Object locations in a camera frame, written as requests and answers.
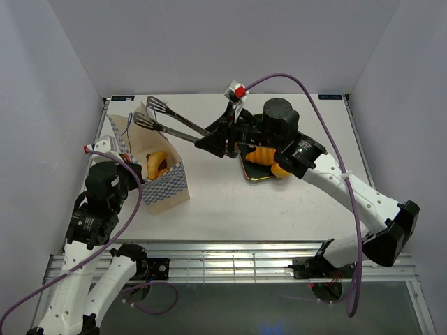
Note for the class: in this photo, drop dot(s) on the aluminium frame rail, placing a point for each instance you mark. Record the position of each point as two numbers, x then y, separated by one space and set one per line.
235 231

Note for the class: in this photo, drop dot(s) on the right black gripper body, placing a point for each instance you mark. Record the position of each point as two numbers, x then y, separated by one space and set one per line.
237 131

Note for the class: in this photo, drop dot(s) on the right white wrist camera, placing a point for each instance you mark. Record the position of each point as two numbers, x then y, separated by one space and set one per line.
237 94

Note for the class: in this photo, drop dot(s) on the small pale croissant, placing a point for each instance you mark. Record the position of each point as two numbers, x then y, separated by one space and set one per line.
153 160

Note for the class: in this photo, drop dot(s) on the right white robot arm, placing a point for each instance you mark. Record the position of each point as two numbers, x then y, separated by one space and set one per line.
389 223

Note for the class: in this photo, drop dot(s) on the metal serving tongs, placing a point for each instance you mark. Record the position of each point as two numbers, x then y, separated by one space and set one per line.
158 116

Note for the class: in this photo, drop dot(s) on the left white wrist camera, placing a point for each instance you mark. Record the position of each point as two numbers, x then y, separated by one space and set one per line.
105 145

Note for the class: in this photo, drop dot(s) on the brown chocolate swirl bread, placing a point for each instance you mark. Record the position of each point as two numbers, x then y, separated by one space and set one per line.
161 168

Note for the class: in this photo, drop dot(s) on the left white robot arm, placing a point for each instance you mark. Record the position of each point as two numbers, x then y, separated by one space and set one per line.
77 306

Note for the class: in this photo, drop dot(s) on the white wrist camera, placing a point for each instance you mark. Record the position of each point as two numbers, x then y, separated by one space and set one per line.
105 145
237 94

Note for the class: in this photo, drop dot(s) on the dark green gold-rimmed tray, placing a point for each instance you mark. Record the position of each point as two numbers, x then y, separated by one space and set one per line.
255 172

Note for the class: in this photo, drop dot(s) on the blue checkered paper bag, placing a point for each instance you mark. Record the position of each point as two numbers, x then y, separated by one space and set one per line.
165 185

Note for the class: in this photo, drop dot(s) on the large orange striped croissant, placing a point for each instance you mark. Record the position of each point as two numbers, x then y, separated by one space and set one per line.
261 156

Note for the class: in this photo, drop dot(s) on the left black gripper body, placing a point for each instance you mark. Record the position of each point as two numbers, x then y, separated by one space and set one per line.
128 178

